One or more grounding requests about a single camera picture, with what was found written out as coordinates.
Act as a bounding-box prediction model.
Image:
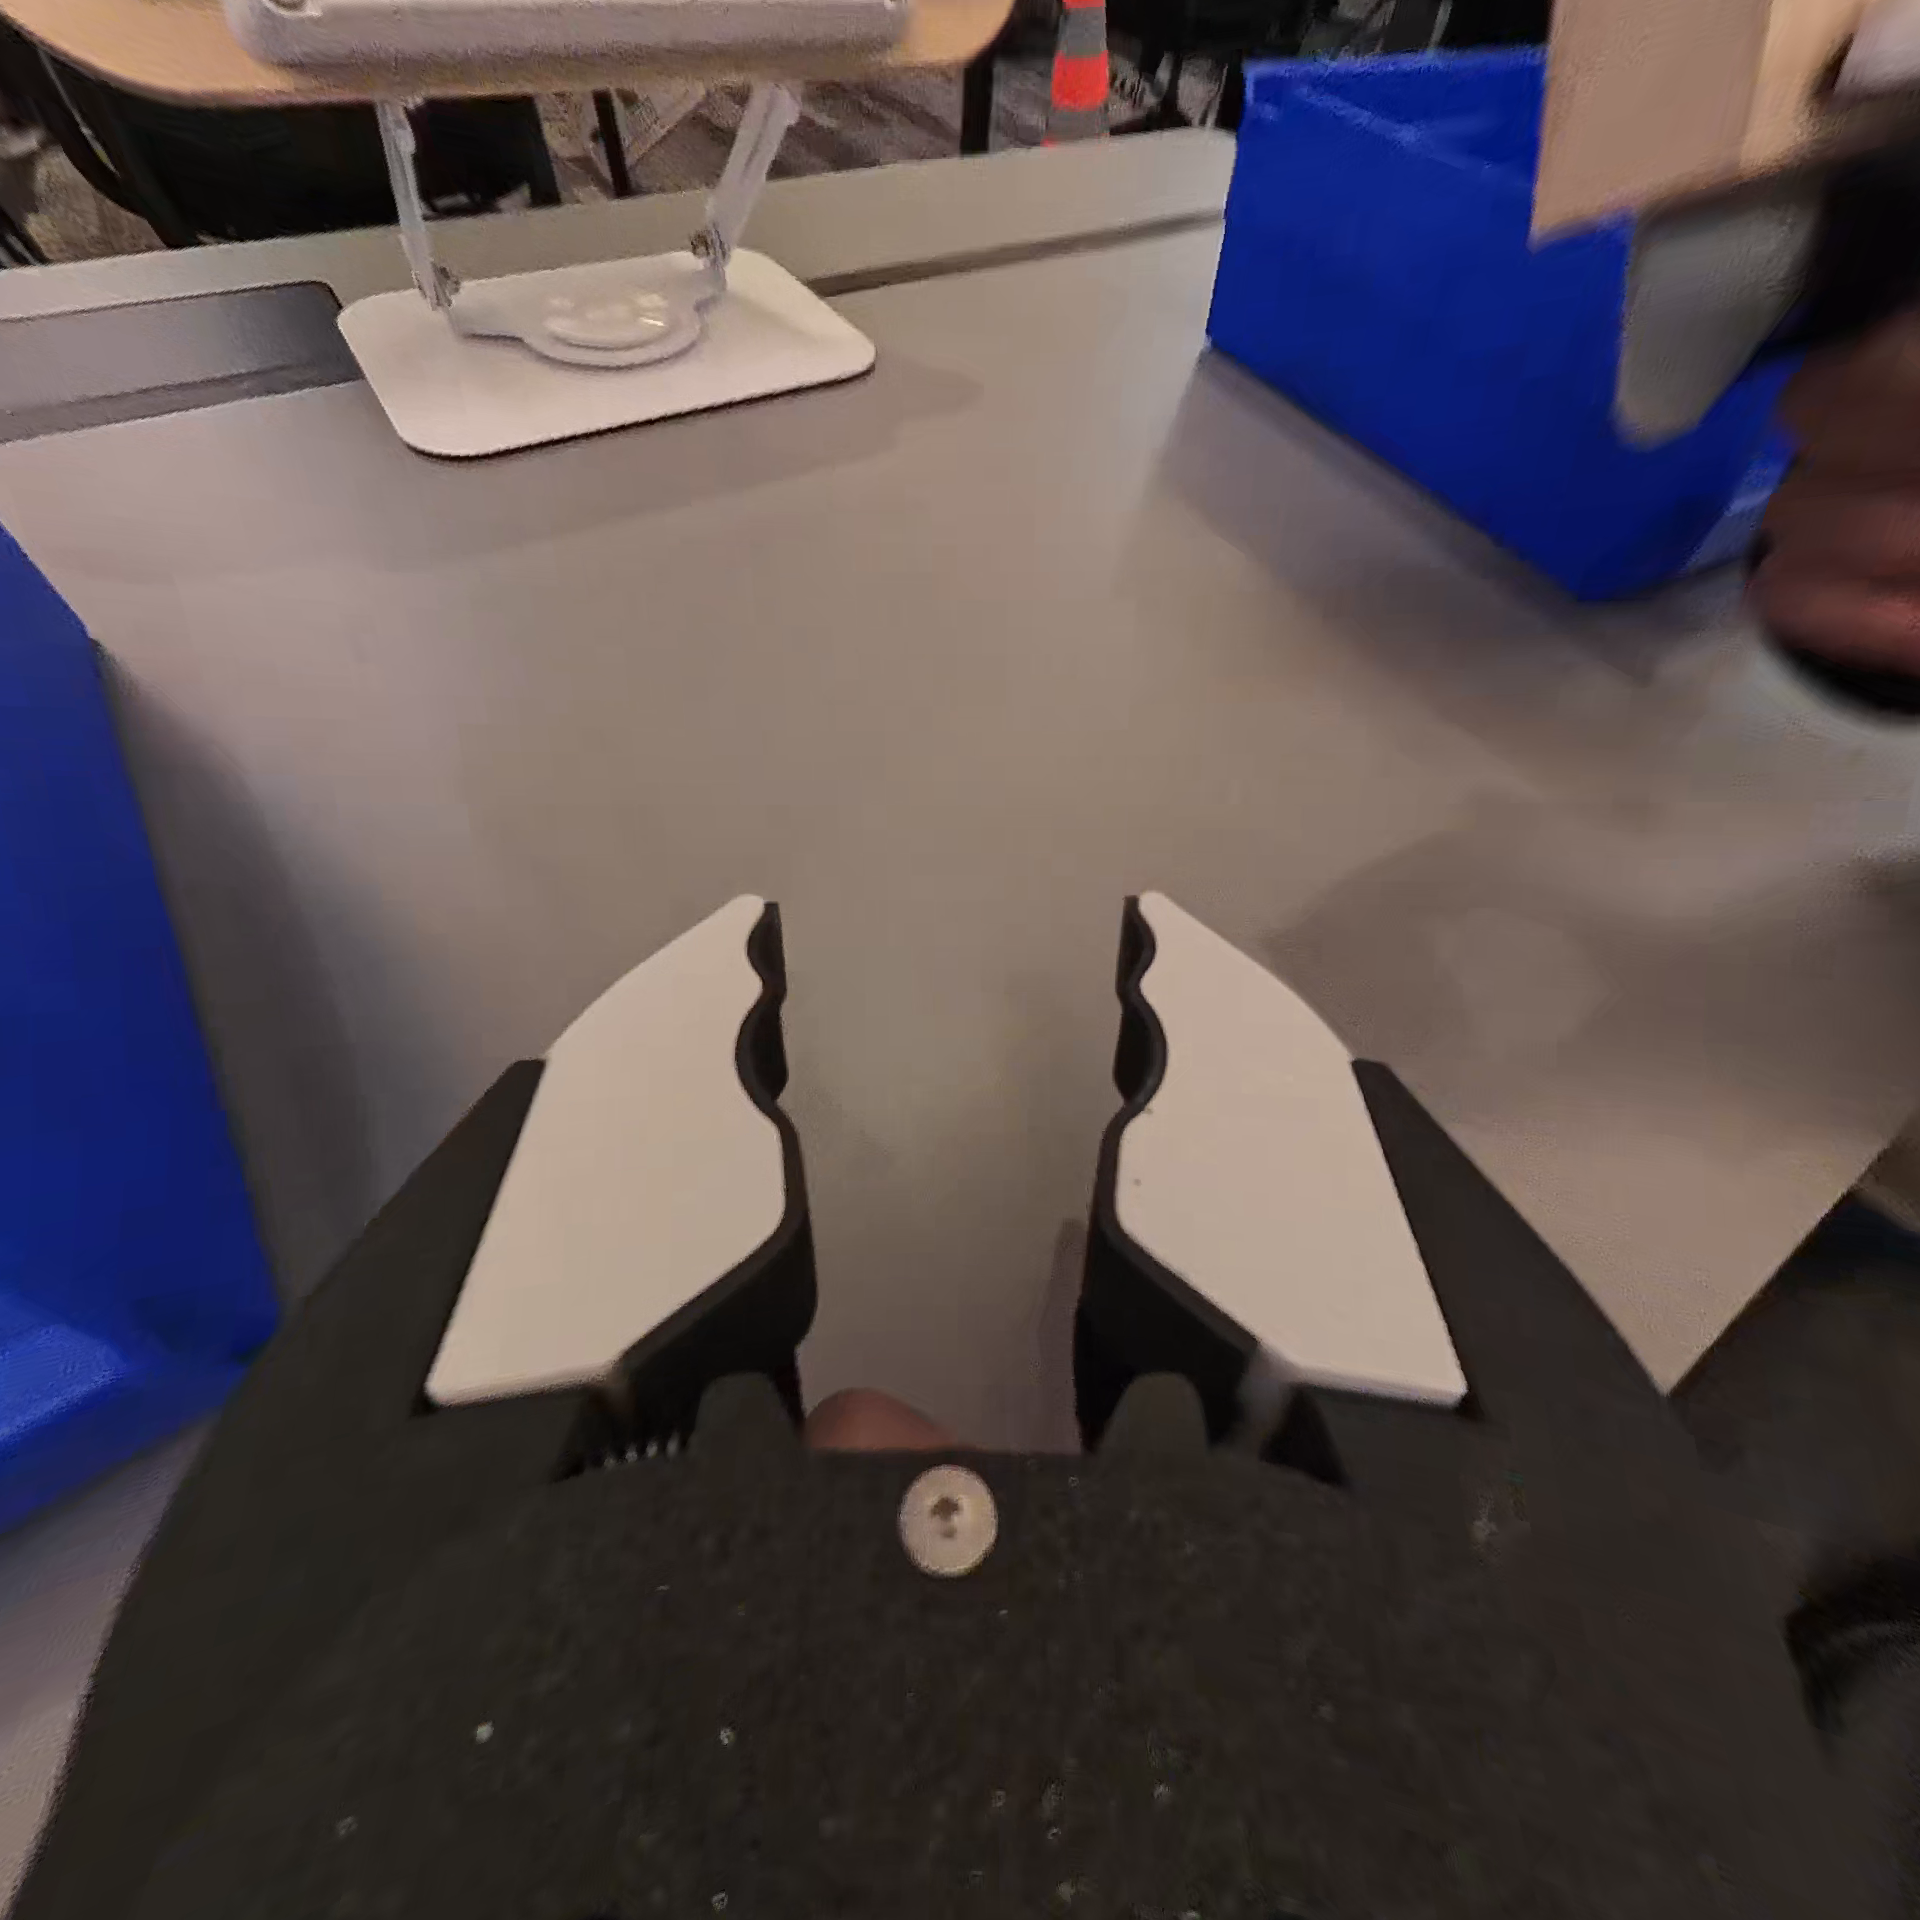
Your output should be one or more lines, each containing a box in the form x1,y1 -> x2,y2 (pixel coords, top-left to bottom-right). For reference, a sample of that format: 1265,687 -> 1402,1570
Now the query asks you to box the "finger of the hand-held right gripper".
1833,0 -> 1920,99
1613,180 -> 1825,446

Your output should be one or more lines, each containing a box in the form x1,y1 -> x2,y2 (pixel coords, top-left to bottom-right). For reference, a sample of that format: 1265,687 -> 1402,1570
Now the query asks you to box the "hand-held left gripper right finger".
1077,894 -> 1470,1479

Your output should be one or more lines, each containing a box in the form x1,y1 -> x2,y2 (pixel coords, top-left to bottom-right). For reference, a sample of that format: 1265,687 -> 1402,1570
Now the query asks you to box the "orange traffic cone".
1045,0 -> 1115,146

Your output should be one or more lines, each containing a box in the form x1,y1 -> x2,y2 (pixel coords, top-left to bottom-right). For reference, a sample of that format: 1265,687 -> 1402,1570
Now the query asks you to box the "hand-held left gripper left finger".
424,896 -> 817,1479

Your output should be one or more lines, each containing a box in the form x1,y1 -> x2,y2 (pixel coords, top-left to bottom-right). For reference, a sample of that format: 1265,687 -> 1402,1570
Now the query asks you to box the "person's right hand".
1752,318 -> 1920,685

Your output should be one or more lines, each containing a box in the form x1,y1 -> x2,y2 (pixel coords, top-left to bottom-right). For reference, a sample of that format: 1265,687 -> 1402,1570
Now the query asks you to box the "blue plastic bin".
0,525 -> 283,1531
1207,45 -> 1803,603

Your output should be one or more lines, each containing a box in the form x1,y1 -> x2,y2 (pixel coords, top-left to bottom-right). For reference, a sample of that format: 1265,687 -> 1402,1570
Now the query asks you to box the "wooden block with blue stripe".
1528,0 -> 1869,249

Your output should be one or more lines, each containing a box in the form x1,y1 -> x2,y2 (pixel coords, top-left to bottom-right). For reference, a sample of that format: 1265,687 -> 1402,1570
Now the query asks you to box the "grey desk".
0,128 -> 1920,1878

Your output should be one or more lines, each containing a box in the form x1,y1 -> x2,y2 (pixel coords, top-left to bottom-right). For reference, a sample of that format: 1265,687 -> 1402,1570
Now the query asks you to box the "grey hooded sweatshirt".
1672,1228 -> 1920,1920

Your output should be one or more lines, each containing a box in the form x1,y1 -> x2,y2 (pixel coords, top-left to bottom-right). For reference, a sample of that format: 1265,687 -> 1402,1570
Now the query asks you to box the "white document stand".
0,0 -> 1021,459

